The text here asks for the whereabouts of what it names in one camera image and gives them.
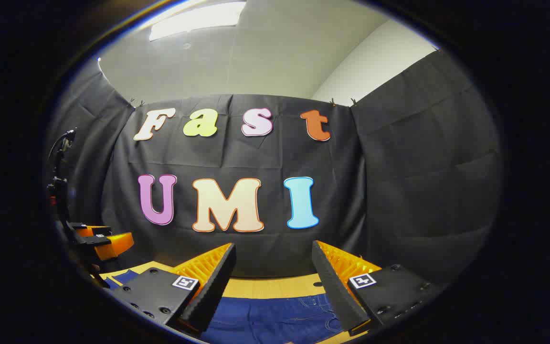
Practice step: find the ceiling light panel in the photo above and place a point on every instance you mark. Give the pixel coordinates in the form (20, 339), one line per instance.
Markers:
(198, 19)

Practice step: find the black backdrop cloth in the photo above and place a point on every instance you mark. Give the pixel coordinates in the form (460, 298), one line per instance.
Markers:
(399, 191)

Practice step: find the blue jeans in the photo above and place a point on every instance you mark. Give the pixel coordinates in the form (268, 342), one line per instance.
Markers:
(265, 320)

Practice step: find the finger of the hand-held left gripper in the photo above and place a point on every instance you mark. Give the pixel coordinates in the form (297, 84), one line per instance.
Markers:
(117, 244)
(94, 231)

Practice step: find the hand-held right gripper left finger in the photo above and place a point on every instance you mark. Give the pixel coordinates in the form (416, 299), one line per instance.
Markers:
(215, 282)

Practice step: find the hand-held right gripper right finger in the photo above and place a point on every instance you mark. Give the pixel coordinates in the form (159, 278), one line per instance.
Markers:
(334, 286)

